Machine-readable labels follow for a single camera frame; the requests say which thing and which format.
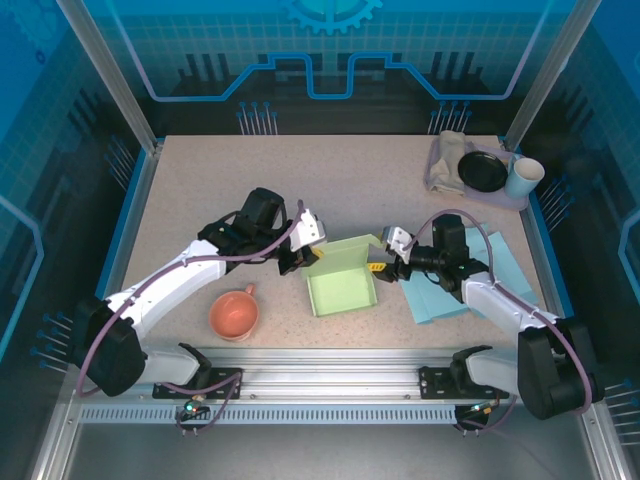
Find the green paper box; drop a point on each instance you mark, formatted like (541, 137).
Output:
(342, 295)

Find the light blue paper box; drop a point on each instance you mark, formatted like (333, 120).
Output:
(430, 305)

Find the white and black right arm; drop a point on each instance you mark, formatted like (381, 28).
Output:
(500, 307)

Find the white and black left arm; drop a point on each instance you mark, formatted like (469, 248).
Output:
(165, 282)

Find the lilac plastic tray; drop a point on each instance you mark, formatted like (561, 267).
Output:
(495, 200)

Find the beige folded cloth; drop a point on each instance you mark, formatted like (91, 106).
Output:
(447, 165)

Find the black round plate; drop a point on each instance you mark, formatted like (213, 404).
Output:
(482, 172)

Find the light blue mug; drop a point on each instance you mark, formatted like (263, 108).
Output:
(517, 187)

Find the orange cup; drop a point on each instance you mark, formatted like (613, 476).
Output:
(232, 317)

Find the aluminium side rail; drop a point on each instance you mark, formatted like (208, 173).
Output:
(538, 250)
(127, 250)

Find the aluminium front rail beam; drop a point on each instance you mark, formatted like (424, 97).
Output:
(325, 370)

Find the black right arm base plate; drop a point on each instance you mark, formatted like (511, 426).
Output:
(435, 382)

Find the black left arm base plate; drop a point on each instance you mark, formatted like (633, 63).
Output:
(225, 377)

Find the aluminium corner post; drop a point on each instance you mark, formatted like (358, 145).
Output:
(112, 75)
(546, 75)

